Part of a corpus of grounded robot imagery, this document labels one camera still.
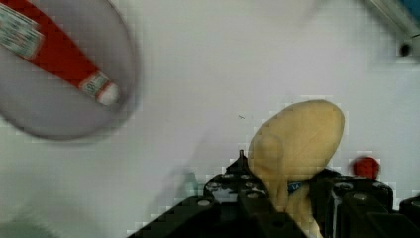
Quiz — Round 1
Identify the purple round plate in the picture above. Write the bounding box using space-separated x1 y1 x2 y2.
0 0 140 140

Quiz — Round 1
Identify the peeled banana toy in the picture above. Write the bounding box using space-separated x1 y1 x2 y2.
249 100 345 238

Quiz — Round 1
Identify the black toaster oven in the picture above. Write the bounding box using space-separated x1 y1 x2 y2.
362 0 420 58

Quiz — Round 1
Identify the red strawberry toy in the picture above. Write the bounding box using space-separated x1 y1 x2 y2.
352 157 380 179

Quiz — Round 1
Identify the red ketchup bottle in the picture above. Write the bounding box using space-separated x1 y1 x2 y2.
0 0 120 106

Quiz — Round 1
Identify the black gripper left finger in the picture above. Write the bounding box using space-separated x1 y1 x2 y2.
127 151 306 238

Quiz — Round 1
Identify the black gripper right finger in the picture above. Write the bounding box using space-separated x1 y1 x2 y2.
309 169 420 238

